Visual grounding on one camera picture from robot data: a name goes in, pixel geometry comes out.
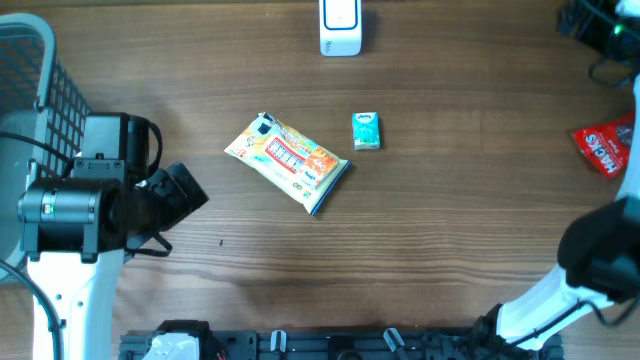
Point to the red candy bag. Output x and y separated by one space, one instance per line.
607 146

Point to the white barcode scanner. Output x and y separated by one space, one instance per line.
340 27

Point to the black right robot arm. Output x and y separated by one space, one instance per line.
597 269

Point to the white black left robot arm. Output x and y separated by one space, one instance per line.
111 203

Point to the grey black shopping basket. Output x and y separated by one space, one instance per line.
39 101

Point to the teal tissue pack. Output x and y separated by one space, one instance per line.
366 132

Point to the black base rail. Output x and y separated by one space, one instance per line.
430 344

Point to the yellow wet wipes pack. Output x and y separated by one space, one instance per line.
303 169

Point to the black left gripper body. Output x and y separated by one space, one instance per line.
157 215

